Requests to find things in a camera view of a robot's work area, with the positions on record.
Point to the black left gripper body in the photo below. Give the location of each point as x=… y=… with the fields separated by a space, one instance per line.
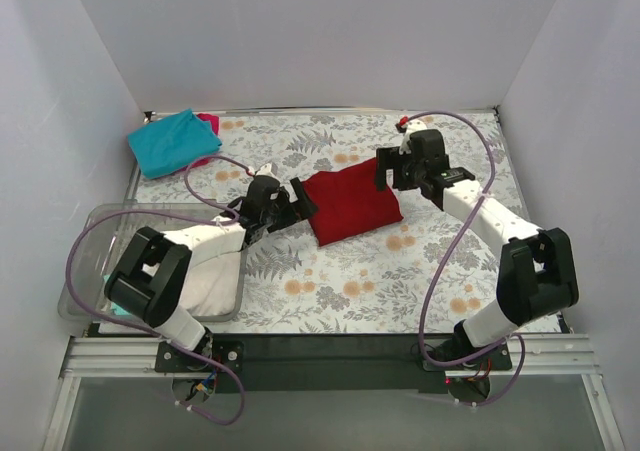
x=293 y=206

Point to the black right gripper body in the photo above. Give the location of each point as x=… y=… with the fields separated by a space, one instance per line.
x=391 y=166

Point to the dark red t shirt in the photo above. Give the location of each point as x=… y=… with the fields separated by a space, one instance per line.
x=349 y=203

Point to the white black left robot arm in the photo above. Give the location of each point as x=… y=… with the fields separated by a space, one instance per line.
x=148 y=279

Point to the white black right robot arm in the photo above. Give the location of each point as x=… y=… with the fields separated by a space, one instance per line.
x=536 y=271

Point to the white t shirt in bin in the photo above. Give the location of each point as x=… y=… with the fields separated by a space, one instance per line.
x=212 y=290

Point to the folded pink t shirt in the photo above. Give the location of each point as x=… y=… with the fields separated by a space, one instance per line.
x=208 y=141

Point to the floral patterned table mat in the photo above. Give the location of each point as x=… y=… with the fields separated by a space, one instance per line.
x=405 y=276

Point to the folded teal t shirt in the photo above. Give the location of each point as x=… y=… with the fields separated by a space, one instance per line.
x=166 y=146

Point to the clear plastic bin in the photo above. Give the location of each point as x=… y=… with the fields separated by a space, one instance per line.
x=111 y=227

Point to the light teal t shirt in bin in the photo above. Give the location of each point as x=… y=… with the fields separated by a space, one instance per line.
x=114 y=308

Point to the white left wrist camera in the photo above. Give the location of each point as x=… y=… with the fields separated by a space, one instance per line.
x=267 y=169

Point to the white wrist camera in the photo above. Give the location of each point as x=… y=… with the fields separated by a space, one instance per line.
x=267 y=169
x=407 y=127

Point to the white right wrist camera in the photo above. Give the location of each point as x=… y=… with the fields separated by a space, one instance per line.
x=407 y=127

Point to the aluminium frame rail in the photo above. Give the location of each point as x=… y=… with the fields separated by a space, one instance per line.
x=108 y=395

